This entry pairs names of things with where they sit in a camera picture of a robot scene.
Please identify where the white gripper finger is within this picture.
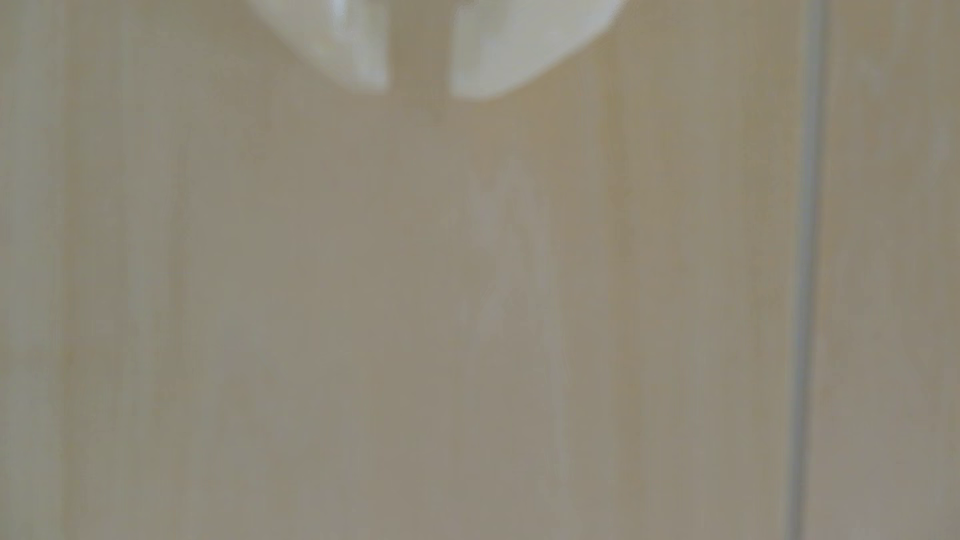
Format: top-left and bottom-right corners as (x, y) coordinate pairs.
(246, 0), (391, 94)
(448, 0), (628, 101)

